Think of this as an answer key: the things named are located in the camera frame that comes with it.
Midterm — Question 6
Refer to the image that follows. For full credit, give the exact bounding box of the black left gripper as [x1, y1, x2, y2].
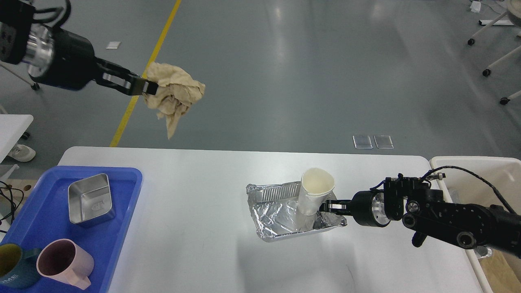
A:
[24, 25, 159, 96]

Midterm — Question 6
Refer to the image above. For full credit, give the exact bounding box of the pink ceramic mug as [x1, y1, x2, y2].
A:
[37, 238, 94, 291]

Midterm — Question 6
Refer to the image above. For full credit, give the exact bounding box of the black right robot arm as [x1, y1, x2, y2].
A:
[319, 166, 521, 258]

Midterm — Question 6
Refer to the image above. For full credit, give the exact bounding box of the white rolling chair base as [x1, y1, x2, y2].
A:
[466, 0, 521, 105]

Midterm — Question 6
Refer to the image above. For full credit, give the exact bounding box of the aluminium foil tray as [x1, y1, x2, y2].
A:
[246, 181, 347, 243]

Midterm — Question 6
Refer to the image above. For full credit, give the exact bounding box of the clear floor plate right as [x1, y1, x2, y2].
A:
[373, 135, 394, 149]

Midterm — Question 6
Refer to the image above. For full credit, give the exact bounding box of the blue plastic tray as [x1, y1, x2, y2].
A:
[1, 166, 142, 293]

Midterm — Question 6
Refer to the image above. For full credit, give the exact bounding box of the white sneaker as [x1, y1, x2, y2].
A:
[7, 144, 36, 162]

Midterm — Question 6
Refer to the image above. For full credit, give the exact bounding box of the white side table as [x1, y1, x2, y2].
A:
[0, 114, 34, 162]

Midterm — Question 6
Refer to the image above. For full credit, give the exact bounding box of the brown paper in bin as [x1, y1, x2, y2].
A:
[478, 251, 521, 293]

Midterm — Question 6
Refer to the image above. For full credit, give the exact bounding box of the clear floor plate left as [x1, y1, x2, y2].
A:
[352, 135, 373, 149]

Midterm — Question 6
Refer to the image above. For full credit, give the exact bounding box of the clear floor plate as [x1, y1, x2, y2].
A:
[373, 135, 394, 149]
[352, 135, 373, 149]

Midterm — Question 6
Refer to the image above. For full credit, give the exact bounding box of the foil tray in bin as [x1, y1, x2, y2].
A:
[474, 245, 493, 259]

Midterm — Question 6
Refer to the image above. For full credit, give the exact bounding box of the white paper on floor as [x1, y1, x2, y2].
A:
[106, 41, 121, 50]

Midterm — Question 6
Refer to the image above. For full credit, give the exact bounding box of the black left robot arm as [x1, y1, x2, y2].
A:
[0, 0, 159, 96]

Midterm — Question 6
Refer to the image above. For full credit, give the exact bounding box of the black cables left edge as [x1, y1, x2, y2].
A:
[0, 181, 25, 232]

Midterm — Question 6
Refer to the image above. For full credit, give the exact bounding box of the rolling stand leg left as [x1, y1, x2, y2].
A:
[0, 63, 40, 91]

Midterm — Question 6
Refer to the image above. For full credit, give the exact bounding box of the beige waste bin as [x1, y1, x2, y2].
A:
[430, 156, 521, 293]

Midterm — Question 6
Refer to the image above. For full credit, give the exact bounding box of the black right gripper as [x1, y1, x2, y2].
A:
[320, 191, 390, 227]

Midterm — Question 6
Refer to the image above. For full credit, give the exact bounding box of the brown paper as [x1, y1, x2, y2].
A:
[478, 251, 521, 293]
[143, 62, 206, 139]

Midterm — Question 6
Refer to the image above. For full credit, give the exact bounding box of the dark teal mug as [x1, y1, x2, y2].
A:
[0, 243, 42, 289]

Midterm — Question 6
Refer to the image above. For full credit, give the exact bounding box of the white paper cup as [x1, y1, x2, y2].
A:
[297, 168, 335, 216]

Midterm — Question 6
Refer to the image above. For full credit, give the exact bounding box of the stainless steel rectangular tin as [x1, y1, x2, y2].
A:
[68, 173, 116, 228]

